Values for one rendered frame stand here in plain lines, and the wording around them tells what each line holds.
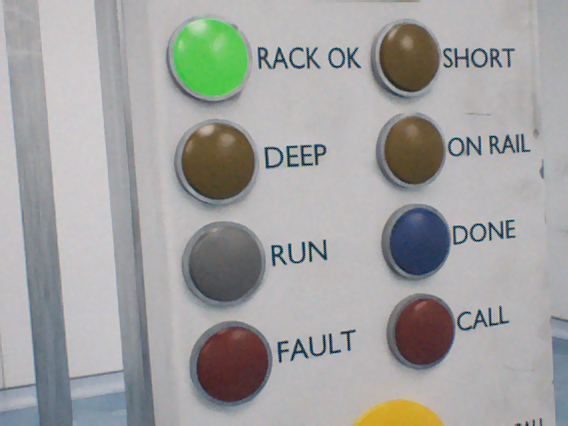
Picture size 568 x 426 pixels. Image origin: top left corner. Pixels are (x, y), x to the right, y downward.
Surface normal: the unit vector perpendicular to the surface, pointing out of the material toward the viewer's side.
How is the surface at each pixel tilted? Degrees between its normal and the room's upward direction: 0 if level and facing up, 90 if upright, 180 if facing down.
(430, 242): 90
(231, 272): 93
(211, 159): 90
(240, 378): 93
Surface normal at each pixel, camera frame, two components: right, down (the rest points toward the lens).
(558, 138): -0.93, 0.08
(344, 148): 0.38, 0.03
